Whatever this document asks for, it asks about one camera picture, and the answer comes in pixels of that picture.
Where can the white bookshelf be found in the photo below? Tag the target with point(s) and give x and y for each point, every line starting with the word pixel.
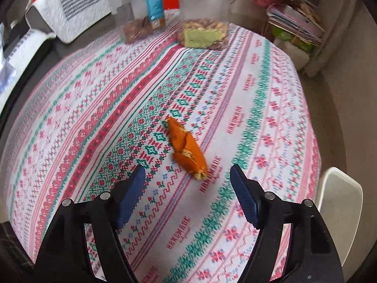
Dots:
pixel 332 53

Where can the patterned pink green tablecloth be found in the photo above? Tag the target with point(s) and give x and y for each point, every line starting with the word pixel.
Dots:
pixel 117 109

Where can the clear jar with brown nuts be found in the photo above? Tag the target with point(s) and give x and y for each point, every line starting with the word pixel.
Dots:
pixel 138 26

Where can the clear plastic bag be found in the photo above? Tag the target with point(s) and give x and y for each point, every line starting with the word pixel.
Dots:
pixel 6 67

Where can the orange wrapper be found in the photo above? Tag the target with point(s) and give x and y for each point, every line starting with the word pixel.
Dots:
pixel 188 147

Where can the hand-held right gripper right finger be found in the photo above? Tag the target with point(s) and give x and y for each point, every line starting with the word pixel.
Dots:
pixel 244 197

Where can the clear jar with pale nuts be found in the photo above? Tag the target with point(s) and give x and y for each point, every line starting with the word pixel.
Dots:
pixel 203 11

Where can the white grey striped quilted cover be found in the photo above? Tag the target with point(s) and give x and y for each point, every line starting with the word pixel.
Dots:
pixel 29 47
pixel 73 11

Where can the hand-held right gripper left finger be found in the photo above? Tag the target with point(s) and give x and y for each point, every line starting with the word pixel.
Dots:
pixel 132 196

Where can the stack of books and papers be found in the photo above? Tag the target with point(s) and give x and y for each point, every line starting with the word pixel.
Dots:
pixel 294 23

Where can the grey sofa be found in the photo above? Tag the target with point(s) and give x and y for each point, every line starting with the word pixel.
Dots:
pixel 88 37

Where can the white plastic chair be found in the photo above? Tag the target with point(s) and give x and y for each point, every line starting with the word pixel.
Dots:
pixel 338 200

